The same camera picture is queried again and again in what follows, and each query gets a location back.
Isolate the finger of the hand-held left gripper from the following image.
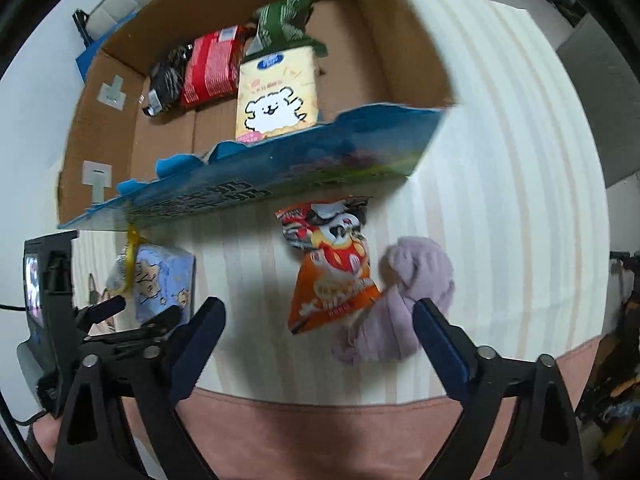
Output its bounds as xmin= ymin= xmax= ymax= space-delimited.
xmin=80 ymin=304 xmax=183 ymax=348
xmin=74 ymin=295 xmax=127 ymax=333

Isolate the blue pouch with gold ribbon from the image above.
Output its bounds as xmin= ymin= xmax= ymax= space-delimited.
xmin=102 ymin=223 xmax=197 ymax=326

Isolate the orange snack packet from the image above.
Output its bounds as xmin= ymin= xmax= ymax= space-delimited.
xmin=275 ymin=197 xmax=383 ymax=336

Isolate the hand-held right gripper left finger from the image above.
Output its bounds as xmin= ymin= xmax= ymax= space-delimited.
xmin=52 ymin=296 xmax=227 ymax=480

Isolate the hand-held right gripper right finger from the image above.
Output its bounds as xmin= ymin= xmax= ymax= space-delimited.
xmin=412 ymin=298 xmax=586 ymax=480

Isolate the red snack packet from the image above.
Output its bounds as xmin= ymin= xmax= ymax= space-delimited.
xmin=179 ymin=25 xmax=253 ymax=110

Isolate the green snack packet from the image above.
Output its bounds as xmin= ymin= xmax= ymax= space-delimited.
xmin=245 ymin=0 xmax=328 ymax=61

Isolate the cardboard box with blue print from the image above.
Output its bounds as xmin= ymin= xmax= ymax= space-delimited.
xmin=56 ymin=0 xmax=463 ymax=231

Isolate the yellow snack packet white bear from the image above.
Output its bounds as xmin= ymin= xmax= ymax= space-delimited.
xmin=235 ymin=46 xmax=321 ymax=144

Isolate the grey cabinet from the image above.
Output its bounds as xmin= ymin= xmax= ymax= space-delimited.
xmin=555 ymin=12 xmax=640 ymax=192

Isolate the dark cluttered stand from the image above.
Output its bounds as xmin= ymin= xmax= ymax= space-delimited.
xmin=574 ymin=249 xmax=640 ymax=463

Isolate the pink bed sheet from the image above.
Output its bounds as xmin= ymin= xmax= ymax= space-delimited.
xmin=30 ymin=332 xmax=607 ymax=480

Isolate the black snack packet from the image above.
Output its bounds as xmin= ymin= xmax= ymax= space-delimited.
xmin=141 ymin=44 xmax=195 ymax=118

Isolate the cream striped blanket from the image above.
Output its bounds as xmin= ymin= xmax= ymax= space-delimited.
xmin=65 ymin=0 xmax=610 ymax=407

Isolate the purple sock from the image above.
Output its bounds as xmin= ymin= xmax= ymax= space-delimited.
xmin=331 ymin=236 xmax=457 ymax=367

